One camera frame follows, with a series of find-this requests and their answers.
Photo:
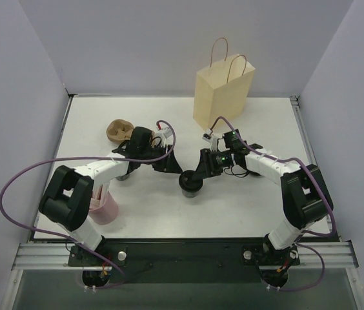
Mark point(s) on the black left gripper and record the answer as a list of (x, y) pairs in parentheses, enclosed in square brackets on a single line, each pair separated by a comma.
[(163, 157)]

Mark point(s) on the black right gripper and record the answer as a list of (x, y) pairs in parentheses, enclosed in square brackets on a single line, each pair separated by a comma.
[(208, 160)]

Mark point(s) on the black cup lid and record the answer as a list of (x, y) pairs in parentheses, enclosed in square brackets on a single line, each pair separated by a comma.
[(188, 183), (254, 174)]

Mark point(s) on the dark plastic cup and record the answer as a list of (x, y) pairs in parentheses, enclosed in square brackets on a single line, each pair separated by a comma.
[(123, 177), (190, 194)]

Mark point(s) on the brown cardboard cup carrier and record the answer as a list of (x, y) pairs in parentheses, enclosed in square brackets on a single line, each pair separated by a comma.
[(119, 130)]

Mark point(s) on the beige paper bag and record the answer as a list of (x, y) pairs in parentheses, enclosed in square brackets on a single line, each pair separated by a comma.
[(222, 88)]

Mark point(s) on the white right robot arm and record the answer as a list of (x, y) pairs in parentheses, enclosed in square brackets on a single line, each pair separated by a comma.
[(303, 191)]

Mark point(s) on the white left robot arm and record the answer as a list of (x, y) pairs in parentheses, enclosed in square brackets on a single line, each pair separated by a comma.
[(68, 195)]

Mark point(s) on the white straws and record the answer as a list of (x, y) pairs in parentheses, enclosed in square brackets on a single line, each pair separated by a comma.
[(100, 193)]

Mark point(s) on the pink straw holder cup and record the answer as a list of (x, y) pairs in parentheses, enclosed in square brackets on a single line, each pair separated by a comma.
[(103, 212)]

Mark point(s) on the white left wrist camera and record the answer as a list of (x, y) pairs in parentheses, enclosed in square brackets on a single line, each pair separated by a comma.
[(163, 134)]

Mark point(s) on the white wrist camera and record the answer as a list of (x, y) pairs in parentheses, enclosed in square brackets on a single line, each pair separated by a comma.
[(212, 139), (163, 134)]

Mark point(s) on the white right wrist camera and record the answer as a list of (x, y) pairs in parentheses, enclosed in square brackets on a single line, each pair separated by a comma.
[(212, 139)]

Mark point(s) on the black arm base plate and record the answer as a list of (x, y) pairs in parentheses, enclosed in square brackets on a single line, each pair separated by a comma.
[(184, 261)]

